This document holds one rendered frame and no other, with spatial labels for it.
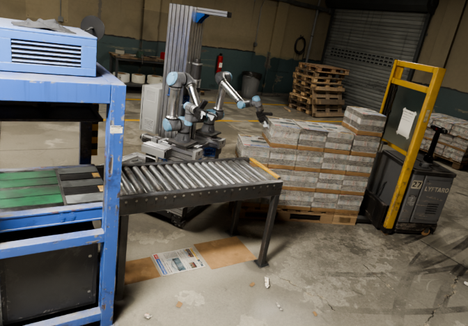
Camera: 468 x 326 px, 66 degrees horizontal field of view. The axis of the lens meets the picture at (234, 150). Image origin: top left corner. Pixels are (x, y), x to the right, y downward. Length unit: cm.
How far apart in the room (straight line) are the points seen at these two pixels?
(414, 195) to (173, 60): 291
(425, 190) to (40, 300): 371
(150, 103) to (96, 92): 186
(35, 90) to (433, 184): 387
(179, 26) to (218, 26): 709
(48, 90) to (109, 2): 780
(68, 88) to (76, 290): 126
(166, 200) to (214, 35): 843
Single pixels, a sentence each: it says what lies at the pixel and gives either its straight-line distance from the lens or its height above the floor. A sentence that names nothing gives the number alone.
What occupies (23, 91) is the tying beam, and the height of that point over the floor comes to 149.
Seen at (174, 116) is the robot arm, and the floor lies 107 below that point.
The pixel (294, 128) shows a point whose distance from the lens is 365.
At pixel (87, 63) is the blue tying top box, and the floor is 162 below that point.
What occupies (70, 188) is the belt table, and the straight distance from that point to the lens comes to 249.
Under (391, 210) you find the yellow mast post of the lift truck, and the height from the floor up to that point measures 32.
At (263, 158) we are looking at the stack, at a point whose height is 70.
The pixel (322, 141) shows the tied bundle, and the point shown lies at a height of 95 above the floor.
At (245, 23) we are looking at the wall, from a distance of 1103.
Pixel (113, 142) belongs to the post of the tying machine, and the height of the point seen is 125.
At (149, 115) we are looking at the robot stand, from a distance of 374.
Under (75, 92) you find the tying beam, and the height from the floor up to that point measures 150.
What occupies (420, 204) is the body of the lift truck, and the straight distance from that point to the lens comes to 449.
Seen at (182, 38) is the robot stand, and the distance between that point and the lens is 351.
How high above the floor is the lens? 190
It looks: 19 degrees down
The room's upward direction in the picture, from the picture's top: 9 degrees clockwise
